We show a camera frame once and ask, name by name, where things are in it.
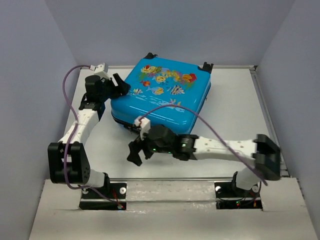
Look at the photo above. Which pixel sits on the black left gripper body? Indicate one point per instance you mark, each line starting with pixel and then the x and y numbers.
pixel 109 89

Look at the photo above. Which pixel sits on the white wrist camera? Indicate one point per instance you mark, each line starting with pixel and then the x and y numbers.
pixel 100 70
pixel 143 124

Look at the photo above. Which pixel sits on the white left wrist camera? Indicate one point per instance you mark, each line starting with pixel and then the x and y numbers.
pixel 100 70

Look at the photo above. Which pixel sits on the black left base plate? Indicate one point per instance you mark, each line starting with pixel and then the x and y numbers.
pixel 112 199

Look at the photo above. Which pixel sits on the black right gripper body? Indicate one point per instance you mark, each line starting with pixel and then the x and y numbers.
pixel 150 142

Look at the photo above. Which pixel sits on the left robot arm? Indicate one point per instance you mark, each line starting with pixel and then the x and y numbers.
pixel 67 158

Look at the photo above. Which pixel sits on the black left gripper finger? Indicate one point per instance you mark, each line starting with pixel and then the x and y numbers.
pixel 117 80
pixel 121 89

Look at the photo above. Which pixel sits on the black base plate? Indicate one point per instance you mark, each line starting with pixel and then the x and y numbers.
pixel 228 198
pixel 112 199

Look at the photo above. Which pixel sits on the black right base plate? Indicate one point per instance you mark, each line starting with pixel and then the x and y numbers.
pixel 228 198

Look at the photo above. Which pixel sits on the blue kids suitcase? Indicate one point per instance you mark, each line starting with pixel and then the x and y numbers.
pixel 169 92

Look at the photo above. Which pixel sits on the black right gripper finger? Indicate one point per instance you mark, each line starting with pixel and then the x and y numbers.
pixel 134 149
pixel 148 152

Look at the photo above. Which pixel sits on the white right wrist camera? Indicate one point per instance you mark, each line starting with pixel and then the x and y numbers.
pixel 143 124

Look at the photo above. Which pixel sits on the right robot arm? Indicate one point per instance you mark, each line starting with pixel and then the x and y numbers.
pixel 260 156

